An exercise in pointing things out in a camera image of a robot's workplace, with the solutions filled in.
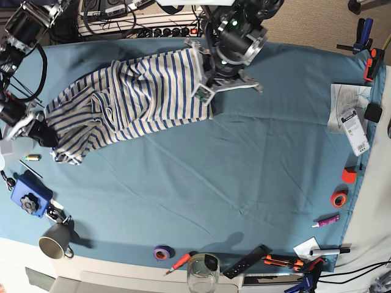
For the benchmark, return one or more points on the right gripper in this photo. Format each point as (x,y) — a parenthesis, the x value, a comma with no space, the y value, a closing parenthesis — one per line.
(21,120)

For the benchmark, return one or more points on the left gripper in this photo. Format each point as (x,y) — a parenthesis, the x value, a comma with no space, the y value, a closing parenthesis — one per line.
(216,75)

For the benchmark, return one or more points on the blue white striped T-shirt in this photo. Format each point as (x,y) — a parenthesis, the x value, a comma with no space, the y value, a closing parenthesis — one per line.
(124,101)

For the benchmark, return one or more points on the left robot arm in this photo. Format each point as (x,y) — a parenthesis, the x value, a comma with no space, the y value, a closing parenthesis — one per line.
(234,36)

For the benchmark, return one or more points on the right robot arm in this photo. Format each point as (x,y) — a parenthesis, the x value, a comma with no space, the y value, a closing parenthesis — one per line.
(24,30)

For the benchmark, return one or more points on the small brass battery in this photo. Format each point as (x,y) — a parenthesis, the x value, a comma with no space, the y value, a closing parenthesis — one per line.
(33,157)

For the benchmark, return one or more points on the frosted plastic cup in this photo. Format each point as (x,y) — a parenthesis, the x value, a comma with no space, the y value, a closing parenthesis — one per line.
(14,150)

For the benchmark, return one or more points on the black stick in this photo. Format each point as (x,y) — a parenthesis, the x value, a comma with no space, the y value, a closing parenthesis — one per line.
(30,169)

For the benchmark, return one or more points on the black power strip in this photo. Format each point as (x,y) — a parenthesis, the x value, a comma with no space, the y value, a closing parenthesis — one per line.
(169,32)

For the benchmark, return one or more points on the blue box with black knob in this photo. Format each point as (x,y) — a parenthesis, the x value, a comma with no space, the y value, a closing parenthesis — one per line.
(31,195)

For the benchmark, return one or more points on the grey ceramic mug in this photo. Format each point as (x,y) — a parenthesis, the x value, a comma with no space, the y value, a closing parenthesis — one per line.
(55,242)

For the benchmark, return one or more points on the teal table cloth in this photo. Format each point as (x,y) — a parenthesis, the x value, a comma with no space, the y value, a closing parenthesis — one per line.
(262,171)

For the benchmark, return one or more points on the printed paper sheet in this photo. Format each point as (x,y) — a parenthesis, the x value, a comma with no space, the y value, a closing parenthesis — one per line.
(345,97)

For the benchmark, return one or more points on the blue bar clamp top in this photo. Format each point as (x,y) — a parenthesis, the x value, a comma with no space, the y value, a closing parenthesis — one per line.
(363,40)

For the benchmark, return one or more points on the blue bar clamp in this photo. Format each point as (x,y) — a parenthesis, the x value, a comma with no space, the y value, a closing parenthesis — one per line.
(311,273)
(363,40)

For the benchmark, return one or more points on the white packaged item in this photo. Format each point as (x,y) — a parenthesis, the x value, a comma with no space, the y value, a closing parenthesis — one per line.
(354,131)

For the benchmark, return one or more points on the orange black clamp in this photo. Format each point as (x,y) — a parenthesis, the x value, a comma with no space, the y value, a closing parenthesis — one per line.
(373,64)

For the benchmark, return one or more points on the black square pad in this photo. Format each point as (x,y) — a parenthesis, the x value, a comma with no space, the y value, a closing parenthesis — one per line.
(373,112)

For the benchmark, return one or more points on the purple tape roll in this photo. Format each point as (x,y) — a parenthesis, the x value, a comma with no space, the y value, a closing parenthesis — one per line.
(163,252)

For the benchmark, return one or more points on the red cube block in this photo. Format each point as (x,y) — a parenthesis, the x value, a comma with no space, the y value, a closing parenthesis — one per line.
(349,175)

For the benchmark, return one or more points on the orange tape roll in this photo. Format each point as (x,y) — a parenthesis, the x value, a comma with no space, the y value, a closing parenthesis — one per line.
(339,198)

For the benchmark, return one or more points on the purple glue tube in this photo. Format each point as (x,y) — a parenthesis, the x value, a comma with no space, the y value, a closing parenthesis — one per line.
(327,221)

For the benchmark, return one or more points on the black remote control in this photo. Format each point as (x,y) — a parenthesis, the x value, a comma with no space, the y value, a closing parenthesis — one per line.
(246,262)

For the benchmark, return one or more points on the clear drinking glass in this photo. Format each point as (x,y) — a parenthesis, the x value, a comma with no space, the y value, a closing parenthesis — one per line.
(203,273)

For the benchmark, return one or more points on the white paper note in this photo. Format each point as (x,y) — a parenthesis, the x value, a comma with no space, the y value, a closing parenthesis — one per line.
(303,250)

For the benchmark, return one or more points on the orange black utility knife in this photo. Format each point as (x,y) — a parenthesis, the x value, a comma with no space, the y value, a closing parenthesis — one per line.
(283,261)

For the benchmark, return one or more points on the white marker pen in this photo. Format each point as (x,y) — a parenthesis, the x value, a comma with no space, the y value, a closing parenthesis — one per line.
(327,252)

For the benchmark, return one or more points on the blue bar clamp bottom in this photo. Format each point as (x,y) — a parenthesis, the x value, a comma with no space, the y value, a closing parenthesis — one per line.
(311,273)

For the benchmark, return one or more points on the long black cable tie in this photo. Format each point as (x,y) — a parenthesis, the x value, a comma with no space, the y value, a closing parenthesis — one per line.
(23,86)

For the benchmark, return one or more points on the orange handled screwdriver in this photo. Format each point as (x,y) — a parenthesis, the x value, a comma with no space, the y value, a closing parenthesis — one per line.
(183,260)

